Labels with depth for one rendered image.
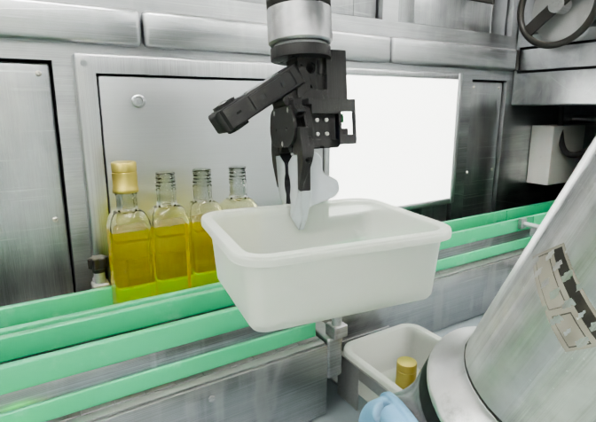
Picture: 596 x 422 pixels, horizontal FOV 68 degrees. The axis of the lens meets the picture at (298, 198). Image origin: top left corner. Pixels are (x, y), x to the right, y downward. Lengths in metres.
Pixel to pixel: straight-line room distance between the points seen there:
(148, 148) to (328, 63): 0.39
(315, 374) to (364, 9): 0.78
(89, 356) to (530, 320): 0.49
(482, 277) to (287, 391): 0.58
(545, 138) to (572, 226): 1.33
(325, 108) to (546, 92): 0.98
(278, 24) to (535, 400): 0.42
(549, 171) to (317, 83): 1.11
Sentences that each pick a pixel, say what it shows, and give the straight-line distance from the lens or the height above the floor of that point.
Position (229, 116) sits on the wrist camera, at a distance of 0.49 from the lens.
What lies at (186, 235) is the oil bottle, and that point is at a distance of 0.69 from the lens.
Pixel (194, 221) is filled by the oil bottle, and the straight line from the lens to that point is 0.70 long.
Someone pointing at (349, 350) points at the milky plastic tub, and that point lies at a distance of 0.79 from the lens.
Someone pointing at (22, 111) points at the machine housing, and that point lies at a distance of 0.83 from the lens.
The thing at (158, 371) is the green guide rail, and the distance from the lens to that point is 0.64.
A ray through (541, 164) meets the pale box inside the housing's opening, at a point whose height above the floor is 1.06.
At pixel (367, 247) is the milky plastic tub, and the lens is 0.39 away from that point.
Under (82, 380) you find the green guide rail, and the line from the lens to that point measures 0.62.
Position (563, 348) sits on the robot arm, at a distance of 0.24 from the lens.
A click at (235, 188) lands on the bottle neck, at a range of 0.72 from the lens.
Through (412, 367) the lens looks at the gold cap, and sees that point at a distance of 0.82.
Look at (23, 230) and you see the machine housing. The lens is 0.85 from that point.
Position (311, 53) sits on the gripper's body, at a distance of 0.52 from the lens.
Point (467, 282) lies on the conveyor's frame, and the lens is 1.09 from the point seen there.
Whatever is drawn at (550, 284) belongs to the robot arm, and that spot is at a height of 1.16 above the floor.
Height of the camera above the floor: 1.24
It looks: 12 degrees down
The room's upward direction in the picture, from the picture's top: straight up
